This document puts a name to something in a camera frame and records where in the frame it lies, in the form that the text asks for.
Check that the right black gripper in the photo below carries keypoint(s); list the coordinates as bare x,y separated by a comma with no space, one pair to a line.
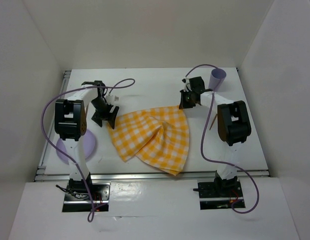
184,104

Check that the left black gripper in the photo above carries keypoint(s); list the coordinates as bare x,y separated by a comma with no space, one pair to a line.
98,118

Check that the lilac plate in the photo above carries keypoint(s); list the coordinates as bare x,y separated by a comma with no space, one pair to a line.
89,144

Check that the yellow checkered cloth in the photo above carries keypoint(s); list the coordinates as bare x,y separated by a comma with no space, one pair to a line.
159,137

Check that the lilac cup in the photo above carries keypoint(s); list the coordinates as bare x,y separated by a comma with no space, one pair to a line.
217,77

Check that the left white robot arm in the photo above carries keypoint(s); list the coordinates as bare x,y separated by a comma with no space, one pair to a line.
71,126

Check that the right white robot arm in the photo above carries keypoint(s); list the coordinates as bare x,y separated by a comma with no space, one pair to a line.
233,127

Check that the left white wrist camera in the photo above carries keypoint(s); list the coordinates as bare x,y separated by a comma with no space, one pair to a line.
111,99

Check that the aluminium left rail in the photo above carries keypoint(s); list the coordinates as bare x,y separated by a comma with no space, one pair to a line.
42,165

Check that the aluminium rail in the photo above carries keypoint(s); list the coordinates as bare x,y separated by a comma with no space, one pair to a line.
42,165
42,177

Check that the aluminium front rail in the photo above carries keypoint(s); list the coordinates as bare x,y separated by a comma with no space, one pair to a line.
42,177

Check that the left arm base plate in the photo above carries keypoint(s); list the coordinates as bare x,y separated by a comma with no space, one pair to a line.
76,202

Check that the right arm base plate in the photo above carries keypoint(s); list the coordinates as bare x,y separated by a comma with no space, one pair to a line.
211,199

